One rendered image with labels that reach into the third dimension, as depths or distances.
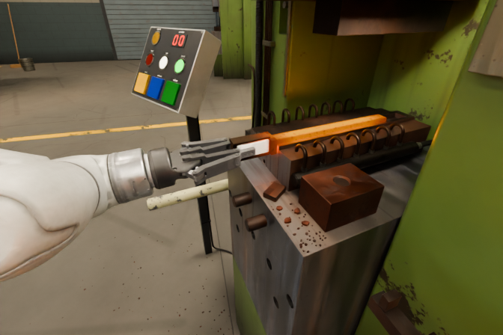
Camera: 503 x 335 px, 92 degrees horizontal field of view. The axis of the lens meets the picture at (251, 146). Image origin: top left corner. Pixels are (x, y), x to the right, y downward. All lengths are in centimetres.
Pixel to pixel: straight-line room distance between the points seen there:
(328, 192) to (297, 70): 41
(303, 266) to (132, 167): 32
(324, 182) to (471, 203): 20
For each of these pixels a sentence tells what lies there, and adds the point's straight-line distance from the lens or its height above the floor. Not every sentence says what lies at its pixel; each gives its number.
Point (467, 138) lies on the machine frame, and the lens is 43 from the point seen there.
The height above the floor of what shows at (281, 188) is 93.
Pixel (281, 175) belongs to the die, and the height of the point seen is 94.
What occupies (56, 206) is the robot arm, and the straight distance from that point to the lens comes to 30.
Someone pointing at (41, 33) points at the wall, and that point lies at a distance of 928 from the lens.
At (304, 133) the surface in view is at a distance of 56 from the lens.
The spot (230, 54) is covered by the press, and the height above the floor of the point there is 49.
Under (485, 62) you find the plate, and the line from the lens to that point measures 39.
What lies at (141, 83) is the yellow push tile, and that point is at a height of 101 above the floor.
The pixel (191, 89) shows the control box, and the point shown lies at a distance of 85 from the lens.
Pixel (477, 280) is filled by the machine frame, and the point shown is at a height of 92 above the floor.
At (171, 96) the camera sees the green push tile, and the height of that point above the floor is 100.
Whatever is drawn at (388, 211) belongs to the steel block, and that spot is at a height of 92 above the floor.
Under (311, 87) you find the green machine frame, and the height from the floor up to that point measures 105.
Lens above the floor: 125
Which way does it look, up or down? 29 degrees down
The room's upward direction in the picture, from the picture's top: straight up
